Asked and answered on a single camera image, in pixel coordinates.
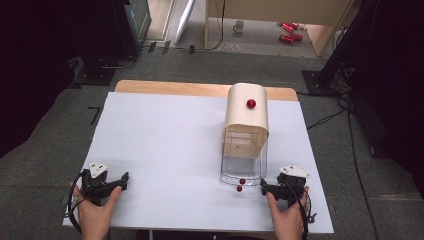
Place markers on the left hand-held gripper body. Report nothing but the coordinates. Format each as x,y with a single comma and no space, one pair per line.
95,186

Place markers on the cream box with clear door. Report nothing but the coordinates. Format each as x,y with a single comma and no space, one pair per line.
246,116

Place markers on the black cabinet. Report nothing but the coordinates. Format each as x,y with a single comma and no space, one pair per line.
113,33

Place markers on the white leaning board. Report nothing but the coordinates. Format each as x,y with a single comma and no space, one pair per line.
185,21

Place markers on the dark curtain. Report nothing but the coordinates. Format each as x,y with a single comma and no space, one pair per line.
30,66
396,83

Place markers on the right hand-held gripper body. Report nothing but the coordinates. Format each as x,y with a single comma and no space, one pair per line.
290,186

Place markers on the light wooden cabinet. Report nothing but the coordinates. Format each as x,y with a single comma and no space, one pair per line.
266,10

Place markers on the person's left hand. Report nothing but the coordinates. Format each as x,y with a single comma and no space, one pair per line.
96,213

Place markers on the black floor tape corner mark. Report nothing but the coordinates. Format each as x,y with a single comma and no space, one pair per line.
95,115

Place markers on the beige mug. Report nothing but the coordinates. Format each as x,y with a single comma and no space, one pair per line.
238,26

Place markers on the red can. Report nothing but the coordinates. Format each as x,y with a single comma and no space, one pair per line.
295,25
287,26
286,38
298,37

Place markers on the person's right hand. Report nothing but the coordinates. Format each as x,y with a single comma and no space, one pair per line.
288,220

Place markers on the black metal stand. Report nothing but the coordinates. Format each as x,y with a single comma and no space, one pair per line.
333,60

